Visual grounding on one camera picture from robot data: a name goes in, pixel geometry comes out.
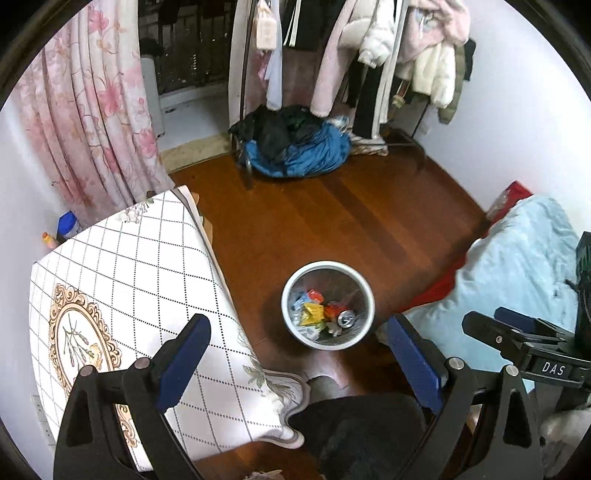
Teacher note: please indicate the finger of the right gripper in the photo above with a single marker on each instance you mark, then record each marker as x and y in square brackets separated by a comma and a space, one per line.
[521, 349]
[530, 325]

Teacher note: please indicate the white round trash bin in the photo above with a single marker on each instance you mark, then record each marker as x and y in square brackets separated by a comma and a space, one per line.
[338, 283]

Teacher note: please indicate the white patterned tablecloth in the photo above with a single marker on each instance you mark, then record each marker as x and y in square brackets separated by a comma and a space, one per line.
[119, 289]

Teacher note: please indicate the orange small bottle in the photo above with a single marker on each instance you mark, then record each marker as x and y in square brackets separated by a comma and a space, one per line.
[49, 241]

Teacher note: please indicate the blue cap bottle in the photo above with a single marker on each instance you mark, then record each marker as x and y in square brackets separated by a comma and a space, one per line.
[68, 226]

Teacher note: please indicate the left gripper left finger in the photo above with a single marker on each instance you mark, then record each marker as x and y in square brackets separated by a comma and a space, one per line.
[91, 444]

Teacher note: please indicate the blue sleeping bag pile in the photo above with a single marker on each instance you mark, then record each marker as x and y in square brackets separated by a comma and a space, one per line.
[290, 143]

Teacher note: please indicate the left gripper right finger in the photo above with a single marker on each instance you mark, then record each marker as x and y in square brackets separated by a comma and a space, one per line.
[483, 424]

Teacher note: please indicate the red blanket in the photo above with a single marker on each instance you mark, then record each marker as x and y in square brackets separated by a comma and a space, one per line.
[508, 198]

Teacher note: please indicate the red cola can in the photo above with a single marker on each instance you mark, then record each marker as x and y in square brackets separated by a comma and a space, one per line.
[340, 314]

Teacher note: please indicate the white air purifier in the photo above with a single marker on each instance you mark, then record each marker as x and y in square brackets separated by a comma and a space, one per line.
[152, 96]

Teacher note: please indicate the hanging clothes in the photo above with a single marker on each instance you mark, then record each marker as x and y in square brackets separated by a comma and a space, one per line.
[306, 52]

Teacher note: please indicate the pink floral curtain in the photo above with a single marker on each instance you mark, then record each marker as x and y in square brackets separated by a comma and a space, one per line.
[83, 105]

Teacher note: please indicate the yellow snack wrapper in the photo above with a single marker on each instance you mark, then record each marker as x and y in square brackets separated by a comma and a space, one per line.
[312, 314]

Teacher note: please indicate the black clothes rack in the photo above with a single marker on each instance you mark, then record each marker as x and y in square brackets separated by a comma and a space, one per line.
[406, 138]

